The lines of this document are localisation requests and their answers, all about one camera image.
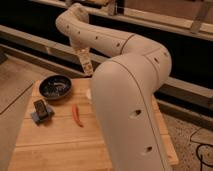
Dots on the small dark box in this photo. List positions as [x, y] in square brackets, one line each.
[40, 109]

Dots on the wooden cutting board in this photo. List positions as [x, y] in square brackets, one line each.
[60, 144]

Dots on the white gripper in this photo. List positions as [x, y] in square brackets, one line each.
[83, 55]

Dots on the dark ceramic bowl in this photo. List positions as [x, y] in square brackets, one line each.
[55, 87]

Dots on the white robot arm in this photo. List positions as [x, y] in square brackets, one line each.
[122, 89]

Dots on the red chili pepper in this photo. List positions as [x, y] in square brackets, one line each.
[75, 115]

